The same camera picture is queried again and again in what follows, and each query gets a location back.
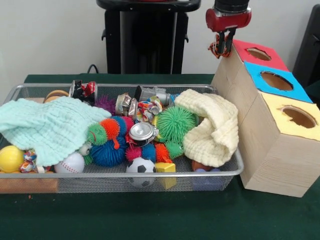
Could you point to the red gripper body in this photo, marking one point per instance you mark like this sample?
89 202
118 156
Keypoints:
230 21

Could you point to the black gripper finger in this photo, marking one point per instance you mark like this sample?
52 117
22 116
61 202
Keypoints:
220 43
230 40

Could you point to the orange striped plush tiger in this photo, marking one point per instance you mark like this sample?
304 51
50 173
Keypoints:
224 55

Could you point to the cream waffle cloth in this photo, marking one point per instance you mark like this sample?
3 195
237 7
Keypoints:
212 140

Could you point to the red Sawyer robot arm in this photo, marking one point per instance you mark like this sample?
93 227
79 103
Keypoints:
232 5

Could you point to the wooden box with three holes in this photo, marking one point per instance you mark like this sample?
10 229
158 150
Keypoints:
270 162

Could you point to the black chair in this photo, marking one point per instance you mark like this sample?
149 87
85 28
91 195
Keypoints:
310 50

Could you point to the green spiky ball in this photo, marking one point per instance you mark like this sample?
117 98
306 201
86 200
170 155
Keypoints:
175 122

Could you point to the silver can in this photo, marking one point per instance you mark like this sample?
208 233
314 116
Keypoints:
140 131

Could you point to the yellow wooden block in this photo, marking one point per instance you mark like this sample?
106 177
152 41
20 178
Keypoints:
165 167

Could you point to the black and white soccer ball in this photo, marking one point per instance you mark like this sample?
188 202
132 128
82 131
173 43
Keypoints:
140 166

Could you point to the multicolour spiky caterpillar toy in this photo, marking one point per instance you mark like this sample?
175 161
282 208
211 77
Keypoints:
96 132

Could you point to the blue spiky ball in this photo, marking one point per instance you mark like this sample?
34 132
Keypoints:
107 153

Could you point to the dark green table cloth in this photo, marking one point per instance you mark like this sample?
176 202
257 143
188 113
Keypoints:
150 217

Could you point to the white baseball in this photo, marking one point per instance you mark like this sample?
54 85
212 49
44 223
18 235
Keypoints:
70 163

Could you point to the mint green waffle cloth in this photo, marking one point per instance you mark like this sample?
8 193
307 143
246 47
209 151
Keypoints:
45 125

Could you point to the yellow ball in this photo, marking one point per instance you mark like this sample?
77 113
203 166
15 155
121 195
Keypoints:
10 158

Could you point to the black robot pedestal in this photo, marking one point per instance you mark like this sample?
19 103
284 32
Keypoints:
150 37

